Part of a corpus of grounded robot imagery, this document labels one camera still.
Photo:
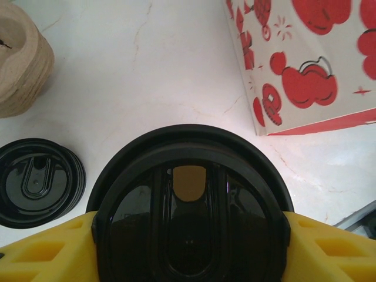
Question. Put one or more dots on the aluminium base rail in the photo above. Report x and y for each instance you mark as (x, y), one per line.
(361, 220)

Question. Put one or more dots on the red white paper bag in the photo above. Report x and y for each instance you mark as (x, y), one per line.
(308, 73)

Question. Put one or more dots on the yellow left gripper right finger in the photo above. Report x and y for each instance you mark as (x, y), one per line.
(332, 258)

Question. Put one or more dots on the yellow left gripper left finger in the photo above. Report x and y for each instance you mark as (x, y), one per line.
(44, 261)

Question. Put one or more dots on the black coffee cup lid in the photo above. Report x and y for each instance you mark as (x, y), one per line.
(188, 235)

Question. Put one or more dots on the beige pulp cup carrier stack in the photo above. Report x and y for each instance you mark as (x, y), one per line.
(26, 73)

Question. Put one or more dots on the black lid stack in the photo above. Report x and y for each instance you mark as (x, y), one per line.
(38, 182)

